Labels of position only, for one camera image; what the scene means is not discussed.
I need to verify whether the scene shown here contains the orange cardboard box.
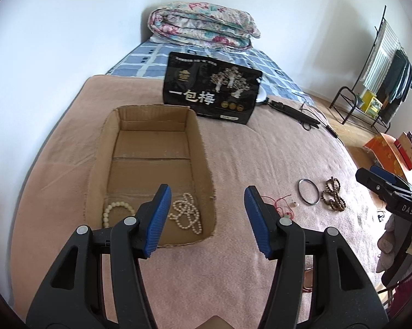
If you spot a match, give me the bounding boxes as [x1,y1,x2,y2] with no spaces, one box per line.
[363,132,412,185]

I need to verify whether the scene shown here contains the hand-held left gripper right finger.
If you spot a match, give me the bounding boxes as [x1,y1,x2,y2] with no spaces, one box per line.
[243,185,390,329]

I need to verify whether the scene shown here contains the pink blanket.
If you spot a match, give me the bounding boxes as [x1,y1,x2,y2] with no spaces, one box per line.
[10,75,388,329]

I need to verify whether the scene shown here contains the red string pendant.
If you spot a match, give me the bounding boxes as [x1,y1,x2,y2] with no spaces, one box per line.
[261,195,301,220]

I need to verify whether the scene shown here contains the metal bangle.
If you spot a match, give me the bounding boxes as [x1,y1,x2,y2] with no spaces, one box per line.
[297,178,320,207]

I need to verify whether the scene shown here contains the black clothes rack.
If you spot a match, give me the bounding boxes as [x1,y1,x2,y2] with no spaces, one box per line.
[329,5,412,134]

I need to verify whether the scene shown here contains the brown bead necklace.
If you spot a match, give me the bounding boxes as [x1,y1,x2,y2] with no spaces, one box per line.
[322,177,347,212]

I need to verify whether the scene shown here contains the white bead bracelet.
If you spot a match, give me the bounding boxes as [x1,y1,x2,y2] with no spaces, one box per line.
[103,202,137,229]

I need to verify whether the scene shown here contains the dark hanging clothes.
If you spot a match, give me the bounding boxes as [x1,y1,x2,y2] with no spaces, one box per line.
[377,48,412,121]

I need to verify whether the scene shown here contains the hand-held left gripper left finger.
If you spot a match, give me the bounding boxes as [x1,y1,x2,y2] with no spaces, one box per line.
[26,183,174,329]

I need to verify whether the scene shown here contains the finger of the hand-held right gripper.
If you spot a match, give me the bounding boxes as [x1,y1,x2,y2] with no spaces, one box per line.
[356,168,409,198]
[370,164,412,190]

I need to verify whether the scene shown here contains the black printed bag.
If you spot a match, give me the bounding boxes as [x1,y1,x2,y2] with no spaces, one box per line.
[163,51,263,125]

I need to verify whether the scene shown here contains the yellow green box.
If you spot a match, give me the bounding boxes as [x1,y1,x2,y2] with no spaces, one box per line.
[361,89,383,116]

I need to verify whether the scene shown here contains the pearl necklace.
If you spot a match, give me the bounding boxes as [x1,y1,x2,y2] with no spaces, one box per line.
[169,192,204,236]

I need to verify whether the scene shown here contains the striped hanging cloth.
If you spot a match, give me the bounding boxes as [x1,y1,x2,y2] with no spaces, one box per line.
[360,21,400,90]

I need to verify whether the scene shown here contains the black hair straightener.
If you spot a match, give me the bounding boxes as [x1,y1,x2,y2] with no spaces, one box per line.
[268,98,321,131]

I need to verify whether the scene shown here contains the folded floral quilt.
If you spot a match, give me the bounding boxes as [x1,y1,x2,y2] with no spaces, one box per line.
[147,2,262,50]

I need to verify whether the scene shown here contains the red and white box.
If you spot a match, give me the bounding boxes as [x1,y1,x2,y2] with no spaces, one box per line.
[394,131,412,171]

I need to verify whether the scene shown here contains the blue checked bedsheet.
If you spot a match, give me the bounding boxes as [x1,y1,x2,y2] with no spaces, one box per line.
[105,38,312,105]

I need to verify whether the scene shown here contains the person's right hand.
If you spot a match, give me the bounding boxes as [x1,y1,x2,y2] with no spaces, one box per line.
[377,212,412,275]

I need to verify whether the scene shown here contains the dark red cloth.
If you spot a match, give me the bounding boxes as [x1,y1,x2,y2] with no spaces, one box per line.
[386,274,412,320]

